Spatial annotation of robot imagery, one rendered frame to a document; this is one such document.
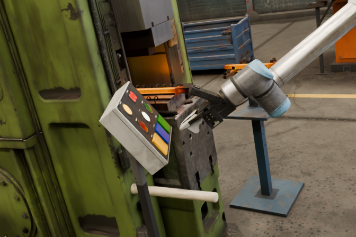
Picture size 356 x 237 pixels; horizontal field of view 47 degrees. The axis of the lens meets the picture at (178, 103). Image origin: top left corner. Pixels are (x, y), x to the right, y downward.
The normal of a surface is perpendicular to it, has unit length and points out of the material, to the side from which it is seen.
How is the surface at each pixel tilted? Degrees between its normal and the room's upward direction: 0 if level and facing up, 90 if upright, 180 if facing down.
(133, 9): 90
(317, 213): 0
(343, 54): 90
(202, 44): 89
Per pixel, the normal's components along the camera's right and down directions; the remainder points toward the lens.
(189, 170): 0.88, -0.01
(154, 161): -0.03, 0.33
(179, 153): -0.44, 0.36
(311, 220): -0.18, -0.93
